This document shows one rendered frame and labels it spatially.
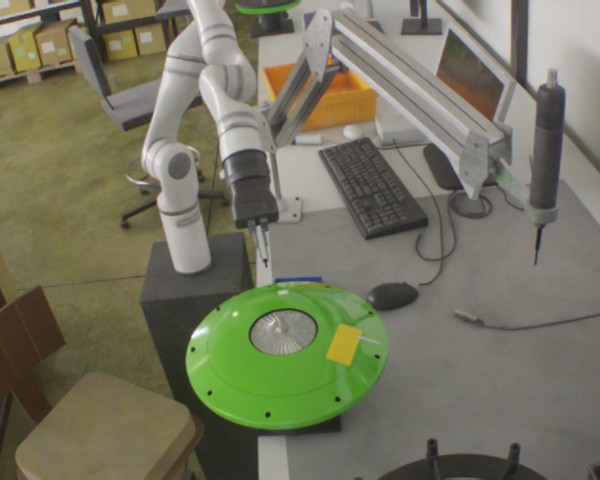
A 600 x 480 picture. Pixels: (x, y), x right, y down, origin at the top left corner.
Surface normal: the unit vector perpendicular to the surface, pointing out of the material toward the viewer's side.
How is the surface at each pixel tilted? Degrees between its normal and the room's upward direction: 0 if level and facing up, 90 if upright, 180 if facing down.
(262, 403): 24
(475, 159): 90
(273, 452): 0
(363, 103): 94
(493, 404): 0
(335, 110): 94
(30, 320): 90
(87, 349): 0
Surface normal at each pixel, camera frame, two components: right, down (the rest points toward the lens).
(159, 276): -0.11, -0.82
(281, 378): -0.11, -0.65
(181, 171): 0.69, 0.40
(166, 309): 0.05, 0.57
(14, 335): 0.84, 0.23
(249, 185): 0.06, -0.22
